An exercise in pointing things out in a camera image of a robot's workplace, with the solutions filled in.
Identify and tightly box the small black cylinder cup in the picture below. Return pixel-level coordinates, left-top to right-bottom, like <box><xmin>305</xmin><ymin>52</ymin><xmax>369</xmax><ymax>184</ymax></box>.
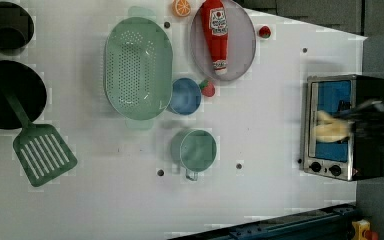
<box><xmin>0</xmin><ymin>1</ymin><xmax>35</xmax><ymax>49</ymax></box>

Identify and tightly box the orange slice toy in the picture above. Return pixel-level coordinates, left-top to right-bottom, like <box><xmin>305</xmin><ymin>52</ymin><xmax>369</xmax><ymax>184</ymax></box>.
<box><xmin>172</xmin><ymin>0</ymin><xmax>191</xmax><ymax>17</ymax></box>

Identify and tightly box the grey round plate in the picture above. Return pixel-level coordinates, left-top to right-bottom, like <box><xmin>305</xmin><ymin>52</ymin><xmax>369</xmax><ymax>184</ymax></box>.
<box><xmin>189</xmin><ymin>0</ymin><xmax>256</xmax><ymax>81</ymax></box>

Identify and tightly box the blue small bowl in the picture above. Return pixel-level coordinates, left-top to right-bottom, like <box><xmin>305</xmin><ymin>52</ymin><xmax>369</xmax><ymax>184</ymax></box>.
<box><xmin>168</xmin><ymin>78</ymin><xmax>202</xmax><ymax>115</ymax></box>

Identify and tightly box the green measuring cup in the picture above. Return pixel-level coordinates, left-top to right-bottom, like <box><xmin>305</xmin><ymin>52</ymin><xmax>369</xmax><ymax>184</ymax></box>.
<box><xmin>170</xmin><ymin>129</ymin><xmax>217</xmax><ymax>181</ymax></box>

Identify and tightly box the yellow and red clamp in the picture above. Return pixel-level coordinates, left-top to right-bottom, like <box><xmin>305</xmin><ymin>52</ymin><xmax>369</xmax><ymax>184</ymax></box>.
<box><xmin>352</xmin><ymin>220</ymin><xmax>379</xmax><ymax>240</ymax></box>

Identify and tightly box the green oval colander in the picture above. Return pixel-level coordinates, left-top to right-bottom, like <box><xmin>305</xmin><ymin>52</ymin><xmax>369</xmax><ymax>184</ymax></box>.
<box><xmin>103</xmin><ymin>6</ymin><xmax>173</xmax><ymax>130</ymax></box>

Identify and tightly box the large black cylinder container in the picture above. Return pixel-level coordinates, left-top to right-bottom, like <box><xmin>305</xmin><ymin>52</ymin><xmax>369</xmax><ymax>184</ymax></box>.
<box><xmin>0</xmin><ymin>60</ymin><xmax>47</xmax><ymax>130</ymax></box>

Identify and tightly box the red plush strawberry far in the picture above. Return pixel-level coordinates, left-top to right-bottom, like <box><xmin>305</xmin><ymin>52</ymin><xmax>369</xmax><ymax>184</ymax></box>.
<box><xmin>258</xmin><ymin>25</ymin><xmax>272</xmax><ymax>39</ymax></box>

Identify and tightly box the blue metal frame rail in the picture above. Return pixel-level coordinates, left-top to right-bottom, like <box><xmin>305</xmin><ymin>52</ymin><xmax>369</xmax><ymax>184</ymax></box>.
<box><xmin>170</xmin><ymin>204</ymin><xmax>361</xmax><ymax>240</ymax></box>

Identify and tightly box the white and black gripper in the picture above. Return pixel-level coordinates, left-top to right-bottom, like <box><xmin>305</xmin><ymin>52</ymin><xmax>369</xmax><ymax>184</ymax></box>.
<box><xmin>334</xmin><ymin>100</ymin><xmax>384</xmax><ymax>146</ymax></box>

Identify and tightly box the red plush ketchup bottle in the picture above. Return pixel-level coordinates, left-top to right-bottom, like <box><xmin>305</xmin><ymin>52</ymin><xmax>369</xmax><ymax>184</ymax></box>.
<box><xmin>200</xmin><ymin>0</ymin><xmax>229</xmax><ymax>75</ymax></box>

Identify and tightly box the black toaster oven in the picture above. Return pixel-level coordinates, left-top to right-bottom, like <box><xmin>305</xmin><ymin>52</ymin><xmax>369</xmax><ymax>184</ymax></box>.
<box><xmin>303</xmin><ymin>75</ymin><xmax>384</xmax><ymax>181</ymax></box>

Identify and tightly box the yellow peeled plush banana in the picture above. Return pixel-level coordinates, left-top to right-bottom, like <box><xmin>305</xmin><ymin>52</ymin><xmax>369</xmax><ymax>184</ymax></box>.
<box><xmin>313</xmin><ymin>111</ymin><xmax>351</xmax><ymax>143</ymax></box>

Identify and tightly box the red plush strawberry near bowl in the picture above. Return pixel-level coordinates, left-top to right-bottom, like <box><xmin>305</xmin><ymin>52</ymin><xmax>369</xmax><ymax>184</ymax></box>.
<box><xmin>199</xmin><ymin>79</ymin><xmax>215</xmax><ymax>97</ymax></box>

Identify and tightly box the green slotted spatula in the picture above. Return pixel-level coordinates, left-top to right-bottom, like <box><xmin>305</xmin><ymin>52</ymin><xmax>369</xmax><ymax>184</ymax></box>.
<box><xmin>2</xmin><ymin>87</ymin><xmax>78</xmax><ymax>187</ymax></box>

